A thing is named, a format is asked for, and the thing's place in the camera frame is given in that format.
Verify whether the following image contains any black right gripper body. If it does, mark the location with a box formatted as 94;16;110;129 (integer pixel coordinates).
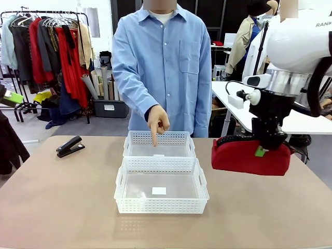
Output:
248;89;296;137

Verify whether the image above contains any red zipper pouch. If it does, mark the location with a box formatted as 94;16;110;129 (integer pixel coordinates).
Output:
211;134;295;177

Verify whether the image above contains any black stapler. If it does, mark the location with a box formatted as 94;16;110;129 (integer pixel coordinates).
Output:
56;136;86;158

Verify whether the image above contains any person's right forearm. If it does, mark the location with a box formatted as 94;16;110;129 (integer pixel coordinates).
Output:
113;70;160;122

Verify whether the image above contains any person's left forearm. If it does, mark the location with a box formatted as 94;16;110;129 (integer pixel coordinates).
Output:
191;77;212;138

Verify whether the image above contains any person's right hand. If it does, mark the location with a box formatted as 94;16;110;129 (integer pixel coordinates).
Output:
147;105;171;148

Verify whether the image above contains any yellow item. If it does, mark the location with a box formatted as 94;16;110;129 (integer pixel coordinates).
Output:
33;90;52;103

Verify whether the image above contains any black equipment under table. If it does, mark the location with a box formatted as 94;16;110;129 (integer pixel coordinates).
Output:
287;134;312;164

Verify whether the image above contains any white table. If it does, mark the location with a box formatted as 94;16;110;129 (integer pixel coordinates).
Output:
211;81;332;138

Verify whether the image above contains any dark grey coat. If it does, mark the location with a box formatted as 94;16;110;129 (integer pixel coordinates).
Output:
10;22;33;82

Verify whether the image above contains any black coat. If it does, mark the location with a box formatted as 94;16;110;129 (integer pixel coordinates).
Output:
0;108;31;175

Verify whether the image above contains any light blue jacket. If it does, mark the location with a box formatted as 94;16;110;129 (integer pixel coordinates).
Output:
1;14;19;71

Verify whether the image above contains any mannequin in white coat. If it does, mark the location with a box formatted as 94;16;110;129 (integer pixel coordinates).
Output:
242;15;272;81

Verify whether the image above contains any red jacket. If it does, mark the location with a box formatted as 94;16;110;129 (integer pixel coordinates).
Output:
28;18;55;85

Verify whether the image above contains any dark blue denim garment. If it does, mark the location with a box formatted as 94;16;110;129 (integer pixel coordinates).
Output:
45;72;84;130

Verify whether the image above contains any grey jacket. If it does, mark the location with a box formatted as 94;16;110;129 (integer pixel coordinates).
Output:
37;22;62;73

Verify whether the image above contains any red dress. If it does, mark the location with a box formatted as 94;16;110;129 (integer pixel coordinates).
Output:
56;27;90;108

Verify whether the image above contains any black tripod pole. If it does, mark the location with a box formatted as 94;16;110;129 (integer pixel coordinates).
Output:
253;20;270;76

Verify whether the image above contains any grey rolled paper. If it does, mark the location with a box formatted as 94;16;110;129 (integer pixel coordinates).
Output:
82;74;99;101

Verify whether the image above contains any mannequin in beige coat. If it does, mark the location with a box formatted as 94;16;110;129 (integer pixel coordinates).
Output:
225;0;272;76

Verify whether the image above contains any black scarf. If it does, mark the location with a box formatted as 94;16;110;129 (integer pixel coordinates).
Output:
61;24;76;65

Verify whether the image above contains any black clothes rack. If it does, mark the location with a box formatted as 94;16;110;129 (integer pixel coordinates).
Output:
0;10;91;124

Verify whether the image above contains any beige shirt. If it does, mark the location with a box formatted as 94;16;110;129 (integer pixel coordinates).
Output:
76;22;96;70

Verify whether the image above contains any tall grey cardboard tube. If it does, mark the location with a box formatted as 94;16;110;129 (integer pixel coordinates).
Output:
100;66;109;101

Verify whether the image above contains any brown cardboard tube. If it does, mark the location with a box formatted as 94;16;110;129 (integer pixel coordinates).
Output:
107;80;116;101

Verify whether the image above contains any grey storage bin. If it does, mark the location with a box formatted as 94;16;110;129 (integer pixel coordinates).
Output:
93;99;130;119

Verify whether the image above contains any black backpack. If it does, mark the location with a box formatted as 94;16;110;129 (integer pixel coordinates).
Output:
99;51;113;71

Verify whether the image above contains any person in blue shirt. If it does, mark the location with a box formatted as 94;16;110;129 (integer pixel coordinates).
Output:
112;0;212;138

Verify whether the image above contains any white hanging panel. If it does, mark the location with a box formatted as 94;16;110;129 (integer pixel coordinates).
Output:
87;7;101;38

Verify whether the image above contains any white perforated plastic basket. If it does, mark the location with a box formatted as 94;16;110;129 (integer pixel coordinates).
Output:
122;130;197;158
113;156;210;215

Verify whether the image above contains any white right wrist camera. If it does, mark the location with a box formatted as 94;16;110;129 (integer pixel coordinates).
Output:
227;94;244;107

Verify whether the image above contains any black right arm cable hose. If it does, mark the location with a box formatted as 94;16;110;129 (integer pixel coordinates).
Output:
307;54;332;117

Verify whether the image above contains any thin black camera cable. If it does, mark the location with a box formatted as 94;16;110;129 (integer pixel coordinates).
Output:
225;80;246;96

